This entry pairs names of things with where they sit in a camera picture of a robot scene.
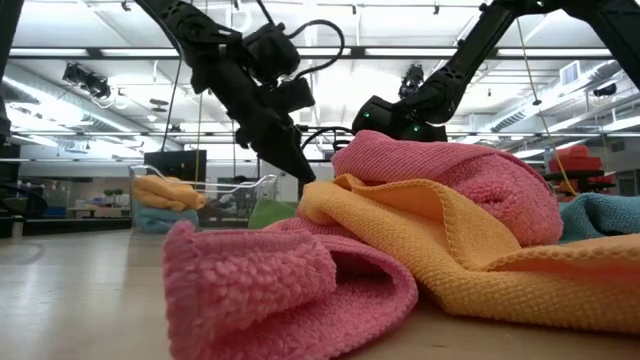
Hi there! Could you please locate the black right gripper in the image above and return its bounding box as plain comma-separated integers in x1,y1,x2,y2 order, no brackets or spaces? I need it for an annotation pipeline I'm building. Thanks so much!
351,94,449,144

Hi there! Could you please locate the pink microfiber towel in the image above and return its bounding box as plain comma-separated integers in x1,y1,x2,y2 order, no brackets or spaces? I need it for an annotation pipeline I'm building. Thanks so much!
161,215,420,360
330,129,565,248

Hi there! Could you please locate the black monitor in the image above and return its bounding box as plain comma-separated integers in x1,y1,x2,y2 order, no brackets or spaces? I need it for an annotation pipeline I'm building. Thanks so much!
143,149,208,183

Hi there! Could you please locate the clear plastic bin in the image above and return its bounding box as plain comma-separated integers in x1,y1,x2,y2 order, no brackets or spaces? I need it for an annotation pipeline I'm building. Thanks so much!
128,163,280,235

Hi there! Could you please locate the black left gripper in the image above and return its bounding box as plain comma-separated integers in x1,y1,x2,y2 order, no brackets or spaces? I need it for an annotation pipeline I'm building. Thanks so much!
192,22,318,185

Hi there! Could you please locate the blue microfiber towel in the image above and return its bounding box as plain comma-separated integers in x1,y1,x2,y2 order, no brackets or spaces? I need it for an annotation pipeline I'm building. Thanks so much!
133,202,200,235
558,192,640,244

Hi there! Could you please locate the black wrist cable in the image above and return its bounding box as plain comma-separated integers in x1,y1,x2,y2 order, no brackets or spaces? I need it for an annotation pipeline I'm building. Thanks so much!
287,18,347,82
299,125,355,154

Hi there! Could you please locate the black hanging cable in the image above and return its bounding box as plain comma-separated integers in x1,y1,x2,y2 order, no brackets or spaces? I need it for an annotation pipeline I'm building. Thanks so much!
159,54,184,153

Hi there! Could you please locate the orange towel with white label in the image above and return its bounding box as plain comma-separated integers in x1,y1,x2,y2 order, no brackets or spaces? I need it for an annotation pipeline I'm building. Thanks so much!
131,174,208,213

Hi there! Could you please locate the white air vent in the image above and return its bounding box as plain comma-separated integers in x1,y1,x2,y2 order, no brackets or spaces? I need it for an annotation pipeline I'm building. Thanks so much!
559,60,581,87

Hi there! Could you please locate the green microfiber towel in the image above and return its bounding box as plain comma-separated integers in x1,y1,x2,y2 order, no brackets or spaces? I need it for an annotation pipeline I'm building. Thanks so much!
247,198,300,231

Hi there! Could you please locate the yellow hanging cable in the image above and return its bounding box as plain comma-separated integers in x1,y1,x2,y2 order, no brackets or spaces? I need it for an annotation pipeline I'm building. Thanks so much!
514,17,580,197

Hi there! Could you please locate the orange microfiber towel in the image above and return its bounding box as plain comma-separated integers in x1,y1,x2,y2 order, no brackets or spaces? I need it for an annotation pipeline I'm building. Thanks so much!
296,173,640,335

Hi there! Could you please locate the black hose loop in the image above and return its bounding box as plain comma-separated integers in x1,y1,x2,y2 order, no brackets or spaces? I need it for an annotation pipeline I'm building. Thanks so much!
0,181,50,221

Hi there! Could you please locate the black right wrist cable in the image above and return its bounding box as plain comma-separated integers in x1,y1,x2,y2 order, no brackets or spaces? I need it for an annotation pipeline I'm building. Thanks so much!
299,125,355,154

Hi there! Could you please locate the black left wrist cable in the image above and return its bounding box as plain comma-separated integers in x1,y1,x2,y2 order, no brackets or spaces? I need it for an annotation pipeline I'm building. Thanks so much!
287,18,347,82

